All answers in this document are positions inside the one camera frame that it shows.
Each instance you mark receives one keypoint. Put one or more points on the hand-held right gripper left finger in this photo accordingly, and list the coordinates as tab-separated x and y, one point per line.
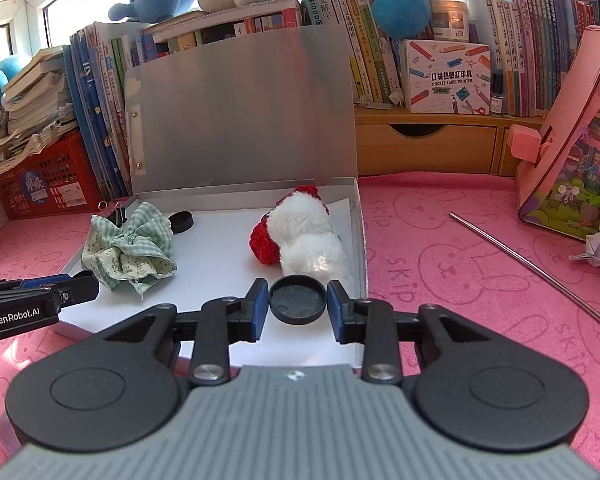
260	310

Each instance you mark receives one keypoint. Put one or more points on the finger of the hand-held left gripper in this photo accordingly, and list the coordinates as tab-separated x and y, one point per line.
80	287
45	281

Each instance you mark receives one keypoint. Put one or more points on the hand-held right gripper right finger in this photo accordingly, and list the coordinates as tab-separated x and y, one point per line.
337	312

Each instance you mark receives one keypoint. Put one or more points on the black round lid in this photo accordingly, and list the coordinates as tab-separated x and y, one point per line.
297	300
181	221

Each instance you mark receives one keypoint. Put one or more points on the green checked cloth pouch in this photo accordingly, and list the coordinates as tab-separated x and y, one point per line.
130	245

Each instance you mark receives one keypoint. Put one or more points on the white fluffy plush toy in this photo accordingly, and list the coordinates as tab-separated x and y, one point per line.
305	230

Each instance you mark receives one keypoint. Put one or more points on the silver cardboard box with lid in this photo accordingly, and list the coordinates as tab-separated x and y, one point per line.
230	125

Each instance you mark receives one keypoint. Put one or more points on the black binder clip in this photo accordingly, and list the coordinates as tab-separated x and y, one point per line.
112	214

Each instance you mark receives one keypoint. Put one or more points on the large red plastic basket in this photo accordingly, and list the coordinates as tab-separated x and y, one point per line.
45	180

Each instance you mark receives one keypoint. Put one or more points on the stack of worn books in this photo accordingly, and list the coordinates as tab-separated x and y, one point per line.
35	105

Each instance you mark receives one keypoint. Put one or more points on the row of thin blue books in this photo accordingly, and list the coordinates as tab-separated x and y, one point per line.
100	110

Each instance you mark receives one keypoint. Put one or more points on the wooden drawer organizer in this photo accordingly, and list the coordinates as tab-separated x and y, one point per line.
430	145

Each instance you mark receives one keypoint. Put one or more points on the thin metal rod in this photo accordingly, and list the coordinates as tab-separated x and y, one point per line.
530	265

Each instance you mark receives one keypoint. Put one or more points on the white box with pencil print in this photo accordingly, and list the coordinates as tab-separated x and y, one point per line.
445	77

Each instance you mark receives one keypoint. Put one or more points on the small dark glass bottle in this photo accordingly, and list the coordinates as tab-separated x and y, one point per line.
497	95

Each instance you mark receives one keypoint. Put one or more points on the pink toy house box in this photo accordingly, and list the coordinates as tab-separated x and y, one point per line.
570	150

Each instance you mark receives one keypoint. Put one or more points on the stack of small boxed books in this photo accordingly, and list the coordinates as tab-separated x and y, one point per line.
230	27

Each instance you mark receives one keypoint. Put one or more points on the blue plush ball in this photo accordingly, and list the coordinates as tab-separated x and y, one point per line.
401	10

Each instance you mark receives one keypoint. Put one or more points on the silver round tin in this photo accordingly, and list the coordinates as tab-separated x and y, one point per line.
450	17

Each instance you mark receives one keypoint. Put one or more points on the row of upright books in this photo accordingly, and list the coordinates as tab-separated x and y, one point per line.
525	40

